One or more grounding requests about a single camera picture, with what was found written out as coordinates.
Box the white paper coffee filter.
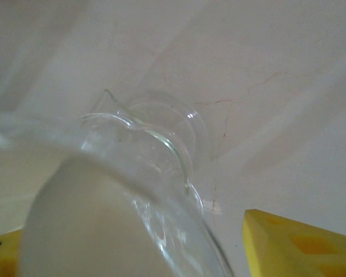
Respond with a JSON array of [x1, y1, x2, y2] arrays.
[[0, 135, 174, 277]]

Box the clear plastic cup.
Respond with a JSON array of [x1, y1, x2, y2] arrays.
[[0, 111, 234, 277]]

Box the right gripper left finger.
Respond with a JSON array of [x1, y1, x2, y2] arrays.
[[0, 229, 25, 277]]

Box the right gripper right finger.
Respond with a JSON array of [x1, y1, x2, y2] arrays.
[[242, 209, 346, 277]]

